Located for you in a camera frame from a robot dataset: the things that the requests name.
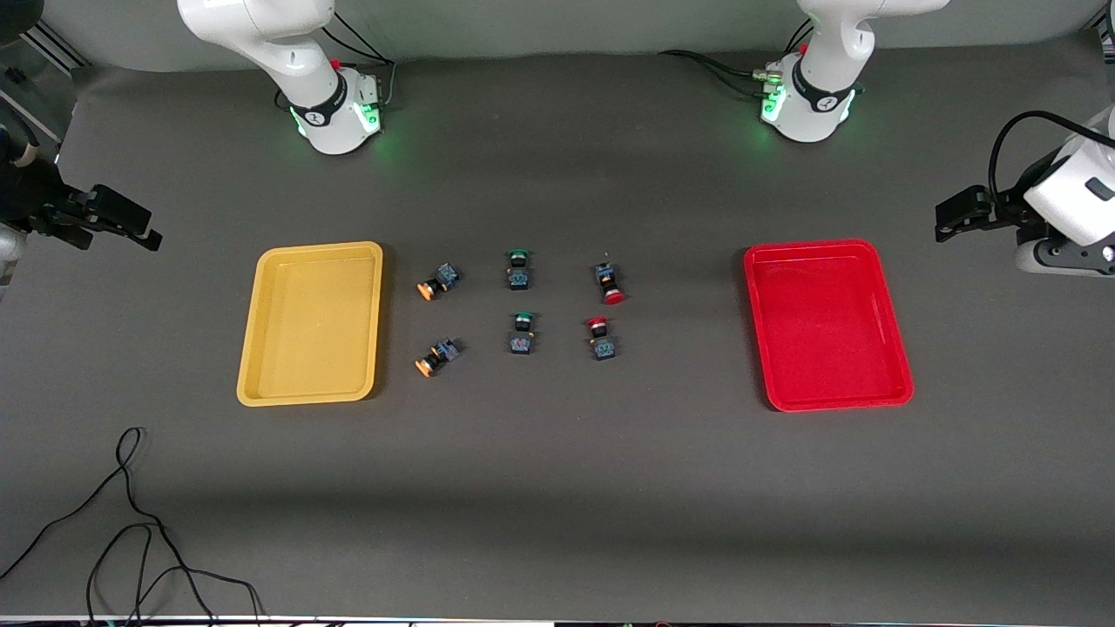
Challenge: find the yellow push button switch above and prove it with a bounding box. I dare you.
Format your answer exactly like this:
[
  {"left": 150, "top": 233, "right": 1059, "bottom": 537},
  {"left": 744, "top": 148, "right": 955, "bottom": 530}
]
[
  {"left": 417, "top": 262, "right": 463, "bottom": 303},
  {"left": 415, "top": 337, "right": 463, "bottom": 378}
]

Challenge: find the red push button switch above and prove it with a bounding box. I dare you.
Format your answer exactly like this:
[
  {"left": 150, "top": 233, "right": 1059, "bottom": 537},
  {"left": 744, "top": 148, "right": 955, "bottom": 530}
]
[
  {"left": 585, "top": 316, "right": 619, "bottom": 362},
  {"left": 594, "top": 261, "right": 627, "bottom": 306}
]

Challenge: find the red plastic tray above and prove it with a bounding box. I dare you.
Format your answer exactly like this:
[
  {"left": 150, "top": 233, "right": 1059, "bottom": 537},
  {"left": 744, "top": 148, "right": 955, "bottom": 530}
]
[{"left": 743, "top": 239, "right": 915, "bottom": 412}]

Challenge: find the yellow plastic tray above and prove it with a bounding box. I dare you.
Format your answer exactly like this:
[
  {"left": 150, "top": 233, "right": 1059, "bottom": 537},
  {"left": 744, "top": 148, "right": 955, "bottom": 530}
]
[{"left": 236, "top": 241, "right": 384, "bottom": 408}]

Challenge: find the aluminium frame profile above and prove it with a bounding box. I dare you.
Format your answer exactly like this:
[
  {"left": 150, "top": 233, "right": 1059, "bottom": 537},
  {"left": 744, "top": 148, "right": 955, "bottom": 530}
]
[{"left": 16, "top": 22, "right": 93, "bottom": 78}]

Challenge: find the loose thin black cable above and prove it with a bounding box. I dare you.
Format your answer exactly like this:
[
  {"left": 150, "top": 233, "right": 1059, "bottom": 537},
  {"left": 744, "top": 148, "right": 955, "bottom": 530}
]
[{"left": 0, "top": 427, "right": 262, "bottom": 627}]

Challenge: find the black right arm base cable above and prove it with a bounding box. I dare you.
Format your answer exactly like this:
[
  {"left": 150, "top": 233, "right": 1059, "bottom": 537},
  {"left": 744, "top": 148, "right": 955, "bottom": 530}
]
[{"left": 277, "top": 13, "right": 398, "bottom": 112}]

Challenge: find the black arm base cable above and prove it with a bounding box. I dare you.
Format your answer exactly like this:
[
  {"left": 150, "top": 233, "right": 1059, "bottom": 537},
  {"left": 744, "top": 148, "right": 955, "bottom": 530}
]
[
  {"left": 277, "top": 13, "right": 398, "bottom": 112},
  {"left": 659, "top": 50, "right": 769, "bottom": 98}
]

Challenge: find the black left arm base cable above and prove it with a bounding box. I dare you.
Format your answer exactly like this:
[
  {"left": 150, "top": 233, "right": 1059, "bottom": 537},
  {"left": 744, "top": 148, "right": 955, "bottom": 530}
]
[{"left": 659, "top": 50, "right": 769, "bottom": 98}]

